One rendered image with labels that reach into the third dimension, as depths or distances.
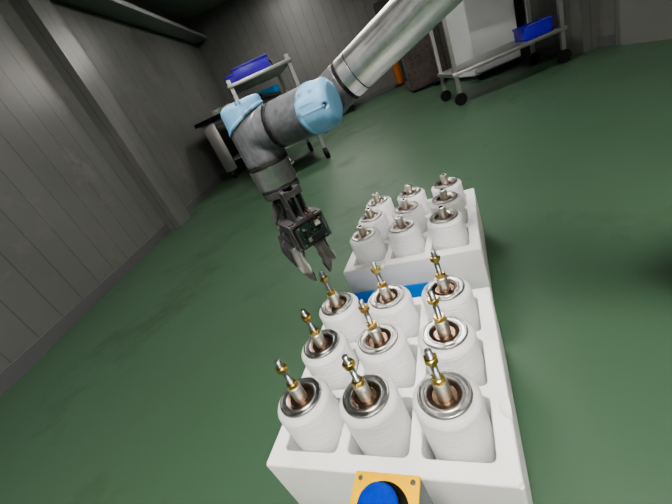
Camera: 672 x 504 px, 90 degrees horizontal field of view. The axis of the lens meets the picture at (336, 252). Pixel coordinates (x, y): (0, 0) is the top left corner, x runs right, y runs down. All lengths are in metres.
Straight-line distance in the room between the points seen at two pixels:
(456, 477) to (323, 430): 0.21
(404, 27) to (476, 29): 4.08
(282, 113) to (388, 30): 0.21
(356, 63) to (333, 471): 0.65
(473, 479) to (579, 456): 0.26
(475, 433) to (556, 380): 0.35
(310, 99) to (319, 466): 0.56
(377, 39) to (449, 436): 0.58
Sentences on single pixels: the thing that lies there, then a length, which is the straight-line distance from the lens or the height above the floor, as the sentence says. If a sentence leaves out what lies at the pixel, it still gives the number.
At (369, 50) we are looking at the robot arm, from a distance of 0.63.
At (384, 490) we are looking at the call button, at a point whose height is 0.33.
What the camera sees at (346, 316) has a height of 0.24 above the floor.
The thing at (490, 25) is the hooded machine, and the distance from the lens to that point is 4.76.
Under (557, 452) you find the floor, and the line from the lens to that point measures 0.77.
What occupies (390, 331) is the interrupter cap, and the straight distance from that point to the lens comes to 0.63.
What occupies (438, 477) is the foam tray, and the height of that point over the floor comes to 0.18.
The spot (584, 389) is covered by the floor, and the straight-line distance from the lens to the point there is 0.84.
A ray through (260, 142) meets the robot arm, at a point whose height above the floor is 0.63.
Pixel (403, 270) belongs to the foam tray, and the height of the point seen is 0.15.
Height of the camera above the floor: 0.67
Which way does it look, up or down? 25 degrees down
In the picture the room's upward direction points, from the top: 25 degrees counter-clockwise
